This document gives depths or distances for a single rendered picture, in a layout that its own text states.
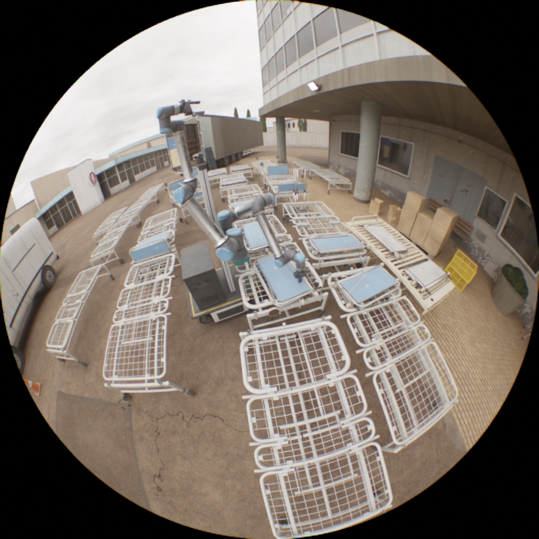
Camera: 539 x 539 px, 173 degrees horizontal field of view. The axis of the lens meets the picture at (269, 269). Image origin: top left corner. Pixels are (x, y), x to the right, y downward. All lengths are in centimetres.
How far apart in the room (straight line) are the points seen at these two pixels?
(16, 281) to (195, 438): 659
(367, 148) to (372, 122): 83
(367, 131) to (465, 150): 312
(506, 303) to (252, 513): 553
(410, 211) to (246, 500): 532
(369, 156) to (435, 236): 296
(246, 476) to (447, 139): 800
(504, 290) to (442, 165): 393
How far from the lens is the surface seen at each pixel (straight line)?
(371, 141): 581
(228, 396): 202
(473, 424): 337
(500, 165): 638
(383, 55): 480
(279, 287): 184
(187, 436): 218
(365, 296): 193
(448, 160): 672
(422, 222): 440
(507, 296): 521
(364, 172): 588
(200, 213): 144
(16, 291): 719
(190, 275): 179
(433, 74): 354
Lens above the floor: 194
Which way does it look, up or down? 43 degrees down
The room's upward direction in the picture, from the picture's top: 4 degrees counter-clockwise
